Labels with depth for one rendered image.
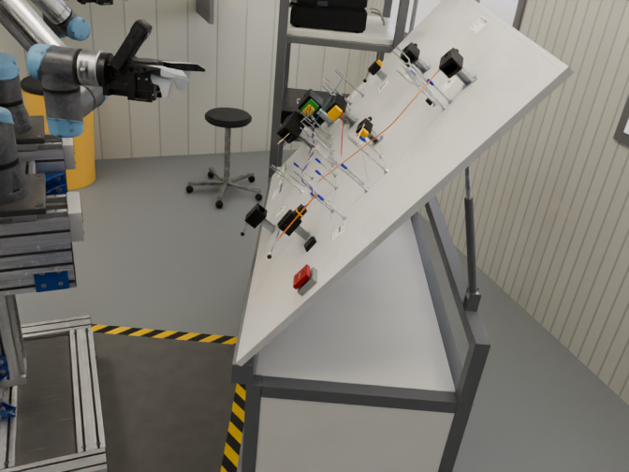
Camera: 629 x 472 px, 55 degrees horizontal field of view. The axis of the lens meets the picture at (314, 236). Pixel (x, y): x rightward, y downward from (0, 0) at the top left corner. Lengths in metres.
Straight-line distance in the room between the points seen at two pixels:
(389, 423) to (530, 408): 1.37
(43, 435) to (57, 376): 0.29
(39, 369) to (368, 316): 1.36
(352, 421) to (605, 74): 2.07
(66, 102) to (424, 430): 1.22
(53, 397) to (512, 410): 1.93
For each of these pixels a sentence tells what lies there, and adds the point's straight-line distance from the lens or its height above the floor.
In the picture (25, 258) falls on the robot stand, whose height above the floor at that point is 0.99.
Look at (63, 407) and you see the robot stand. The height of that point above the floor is 0.21.
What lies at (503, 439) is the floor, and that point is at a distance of 2.82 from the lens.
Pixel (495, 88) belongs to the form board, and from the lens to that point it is 1.46.
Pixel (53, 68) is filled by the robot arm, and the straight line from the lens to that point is 1.40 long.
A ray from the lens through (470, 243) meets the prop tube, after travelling 1.58.
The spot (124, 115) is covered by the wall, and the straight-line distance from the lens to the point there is 4.85.
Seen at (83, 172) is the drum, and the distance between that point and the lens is 4.46.
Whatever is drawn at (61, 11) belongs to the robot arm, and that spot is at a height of 1.52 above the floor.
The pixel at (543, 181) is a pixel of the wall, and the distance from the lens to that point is 3.42.
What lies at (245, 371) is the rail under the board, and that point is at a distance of 1.60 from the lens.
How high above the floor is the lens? 1.92
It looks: 29 degrees down
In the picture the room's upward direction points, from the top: 6 degrees clockwise
